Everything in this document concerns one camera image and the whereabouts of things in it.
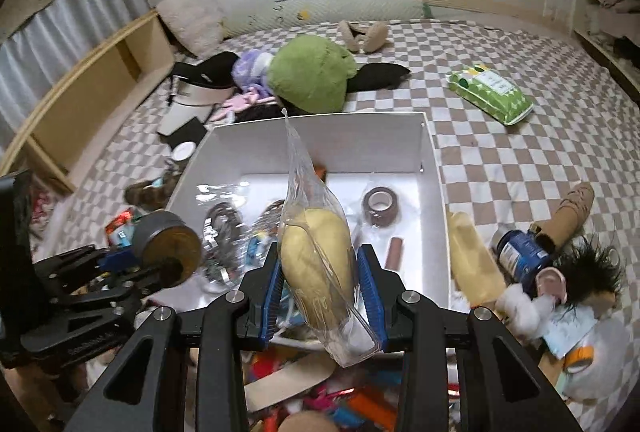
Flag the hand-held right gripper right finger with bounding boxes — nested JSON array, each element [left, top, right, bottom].
[[356, 243, 583, 432]]

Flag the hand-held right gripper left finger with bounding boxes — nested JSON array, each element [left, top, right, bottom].
[[65, 242, 284, 432]]

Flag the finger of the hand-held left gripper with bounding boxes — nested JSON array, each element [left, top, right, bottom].
[[32, 246, 138, 298], [20, 262, 183, 365]]

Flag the grey tape roll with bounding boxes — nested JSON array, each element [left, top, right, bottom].
[[131, 209, 203, 288]]

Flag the yellow sponge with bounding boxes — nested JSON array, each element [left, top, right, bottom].
[[277, 108, 383, 368]]

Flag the white cardboard box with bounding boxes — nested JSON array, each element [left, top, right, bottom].
[[164, 111, 457, 353]]

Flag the clear box with red print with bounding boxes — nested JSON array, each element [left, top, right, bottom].
[[30, 185, 68, 253]]

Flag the red white carton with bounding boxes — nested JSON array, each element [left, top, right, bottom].
[[105, 207, 138, 245]]

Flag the brown lipstick tube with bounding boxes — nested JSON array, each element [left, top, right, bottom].
[[386, 236, 405, 272]]

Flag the brown fur tail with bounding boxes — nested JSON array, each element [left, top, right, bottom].
[[124, 172, 181, 208]]

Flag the long pale wooden board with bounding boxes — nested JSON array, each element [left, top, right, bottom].
[[244, 352, 336, 413]]

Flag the clear crinkled plastic bag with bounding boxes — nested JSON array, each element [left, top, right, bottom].
[[195, 182, 281, 293]]

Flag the orange lighter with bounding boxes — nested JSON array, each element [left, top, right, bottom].
[[345, 387, 401, 430]]

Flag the brown patterned tape roll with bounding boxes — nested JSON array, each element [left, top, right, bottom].
[[362, 186, 400, 229]]

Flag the yellow translucent bottle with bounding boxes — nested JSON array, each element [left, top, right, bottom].
[[446, 209, 506, 308]]

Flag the jar with white lid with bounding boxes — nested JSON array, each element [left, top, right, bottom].
[[170, 141, 197, 165]]

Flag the black flat box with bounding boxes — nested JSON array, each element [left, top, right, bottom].
[[162, 119, 208, 148]]

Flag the white fluffy toy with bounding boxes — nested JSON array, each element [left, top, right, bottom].
[[495, 285, 556, 338]]

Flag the blue labelled bottle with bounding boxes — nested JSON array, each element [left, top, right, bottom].
[[491, 228, 551, 285]]

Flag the wooden bedside shelf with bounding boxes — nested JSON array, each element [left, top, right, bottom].
[[0, 10, 176, 193]]

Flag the pale blue paper packet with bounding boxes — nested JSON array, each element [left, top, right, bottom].
[[542, 307, 598, 358]]

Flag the black fuzzy cloth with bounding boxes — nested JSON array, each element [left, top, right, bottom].
[[235, 101, 288, 123]]

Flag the pink plush bunny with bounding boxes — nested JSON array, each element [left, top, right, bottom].
[[210, 87, 276, 123]]

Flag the black fabric bag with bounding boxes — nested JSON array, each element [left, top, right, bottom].
[[172, 51, 241, 89]]

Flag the yellow tape roll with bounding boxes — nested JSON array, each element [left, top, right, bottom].
[[562, 346, 595, 375]]

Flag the tan plush boot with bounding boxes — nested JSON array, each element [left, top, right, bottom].
[[530, 182, 596, 248]]

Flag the black haired troll doll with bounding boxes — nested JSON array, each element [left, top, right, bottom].
[[535, 236, 626, 318]]

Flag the grey curtain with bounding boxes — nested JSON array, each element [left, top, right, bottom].
[[0, 0, 151, 113]]

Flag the green plush toy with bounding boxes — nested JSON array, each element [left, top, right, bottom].
[[267, 35, 358, 113]]

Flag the purple plush toy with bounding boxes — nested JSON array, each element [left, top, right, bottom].
[[231, 50, 276, 96]]

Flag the green tissue packet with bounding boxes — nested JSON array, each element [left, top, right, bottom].
[[446, 67, 536, 127]]

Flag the white fluffy pillow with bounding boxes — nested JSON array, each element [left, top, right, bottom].
[[156, 0, 227, 56]]

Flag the brown plush bear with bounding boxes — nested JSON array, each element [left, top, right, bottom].
[[337, 19, 391, 53]]

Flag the green bolster pillow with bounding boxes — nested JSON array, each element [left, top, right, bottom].
[[222, 0, 433, 38]]

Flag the black folded clothes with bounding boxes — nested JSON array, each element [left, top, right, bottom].
[[612, 37, 640, 60]]

